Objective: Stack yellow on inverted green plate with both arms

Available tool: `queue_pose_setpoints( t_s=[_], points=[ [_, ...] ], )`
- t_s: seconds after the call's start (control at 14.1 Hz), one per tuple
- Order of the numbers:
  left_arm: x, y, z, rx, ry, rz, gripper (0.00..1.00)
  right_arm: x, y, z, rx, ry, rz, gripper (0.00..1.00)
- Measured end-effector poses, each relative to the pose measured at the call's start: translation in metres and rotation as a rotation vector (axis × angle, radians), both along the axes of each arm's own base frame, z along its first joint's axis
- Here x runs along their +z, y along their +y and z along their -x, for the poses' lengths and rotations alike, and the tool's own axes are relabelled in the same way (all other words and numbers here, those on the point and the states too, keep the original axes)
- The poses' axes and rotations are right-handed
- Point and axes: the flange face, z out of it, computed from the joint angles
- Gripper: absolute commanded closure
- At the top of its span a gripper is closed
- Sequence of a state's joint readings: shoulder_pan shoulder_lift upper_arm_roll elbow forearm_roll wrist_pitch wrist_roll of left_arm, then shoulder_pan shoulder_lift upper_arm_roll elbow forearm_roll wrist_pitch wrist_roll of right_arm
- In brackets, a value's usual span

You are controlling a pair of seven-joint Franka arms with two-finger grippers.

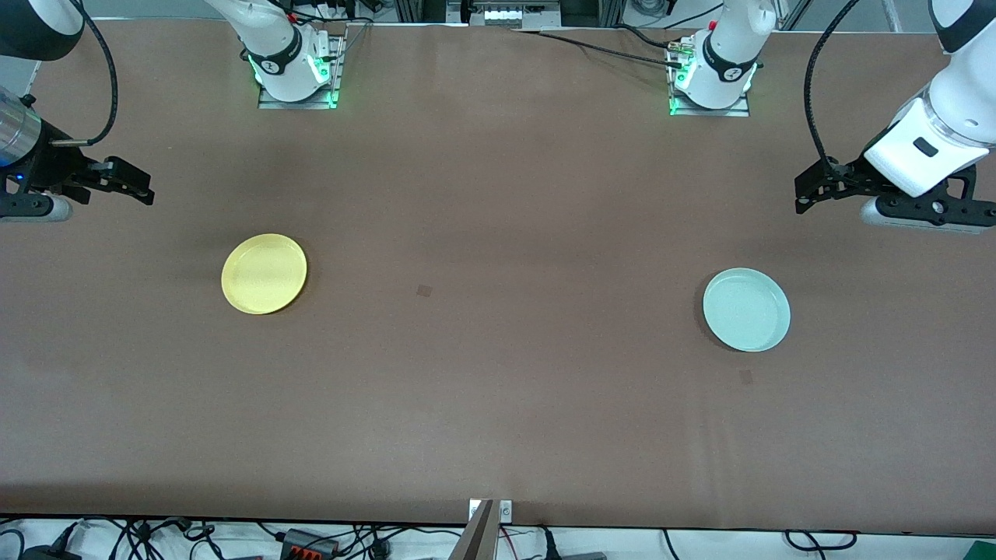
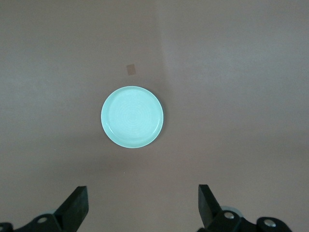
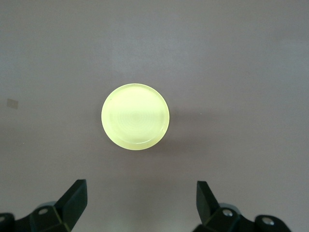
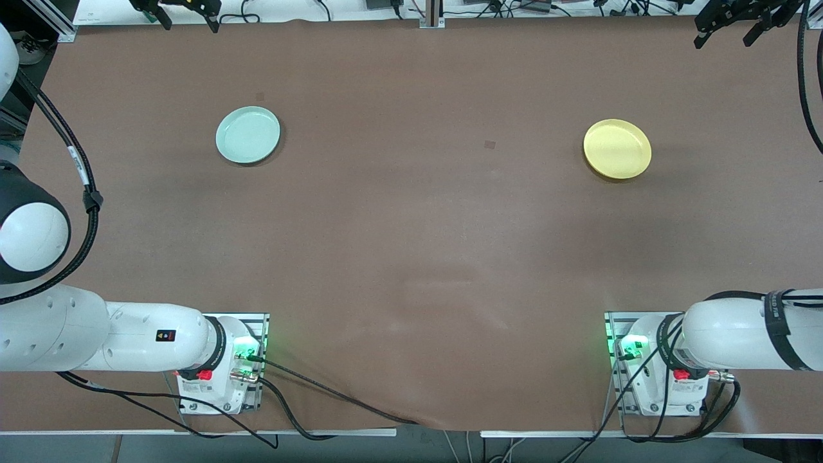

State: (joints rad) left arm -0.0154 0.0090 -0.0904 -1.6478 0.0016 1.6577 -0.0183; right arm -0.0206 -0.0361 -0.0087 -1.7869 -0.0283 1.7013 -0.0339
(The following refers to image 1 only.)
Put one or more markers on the yellow plate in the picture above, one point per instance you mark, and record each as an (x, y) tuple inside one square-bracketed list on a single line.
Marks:
[(264, 274)]

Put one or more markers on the wooden post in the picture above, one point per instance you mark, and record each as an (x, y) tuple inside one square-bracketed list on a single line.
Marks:
[(475, 537)]

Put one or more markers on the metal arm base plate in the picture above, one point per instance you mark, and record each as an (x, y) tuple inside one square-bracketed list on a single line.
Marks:
[(712, 112), (338, 66)]

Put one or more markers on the brown table cover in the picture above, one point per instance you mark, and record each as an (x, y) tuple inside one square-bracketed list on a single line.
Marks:
[(498, 194)]

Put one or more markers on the black adapter block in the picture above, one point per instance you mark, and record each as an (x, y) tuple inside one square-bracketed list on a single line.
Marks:
[(47, 552)]

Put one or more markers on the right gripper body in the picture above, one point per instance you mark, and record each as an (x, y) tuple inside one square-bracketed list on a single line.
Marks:
[(48, 166)]

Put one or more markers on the black box with red parts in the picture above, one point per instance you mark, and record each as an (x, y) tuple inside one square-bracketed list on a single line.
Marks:
[(307, 542)]

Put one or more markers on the green board corner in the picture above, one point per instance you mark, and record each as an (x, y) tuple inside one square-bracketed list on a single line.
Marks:
[(982, 552)]

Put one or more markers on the pale green plate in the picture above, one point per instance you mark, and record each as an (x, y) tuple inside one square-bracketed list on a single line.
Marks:
[(747, 309)]

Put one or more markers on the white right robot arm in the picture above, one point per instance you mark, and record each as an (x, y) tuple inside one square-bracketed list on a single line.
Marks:
[(284, 70)]

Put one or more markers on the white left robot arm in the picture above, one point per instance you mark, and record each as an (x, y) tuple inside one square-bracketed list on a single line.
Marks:
[(720, 78)]

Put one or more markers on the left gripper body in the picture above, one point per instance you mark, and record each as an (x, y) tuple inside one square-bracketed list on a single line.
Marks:
[(850, 180)]

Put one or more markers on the white device in rack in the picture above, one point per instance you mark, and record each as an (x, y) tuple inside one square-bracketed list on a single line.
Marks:
[(517, 15)]

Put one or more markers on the aluminium frame rack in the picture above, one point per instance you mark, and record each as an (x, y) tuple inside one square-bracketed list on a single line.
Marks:
[(615, 9)]

